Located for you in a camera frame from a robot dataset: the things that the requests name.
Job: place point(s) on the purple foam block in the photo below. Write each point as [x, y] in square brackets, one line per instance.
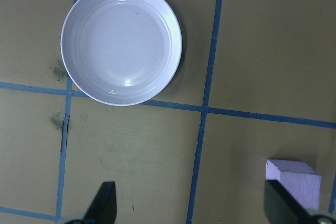
[296, 179]

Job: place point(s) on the purple plate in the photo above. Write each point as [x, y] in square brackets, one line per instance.
[120, 43]

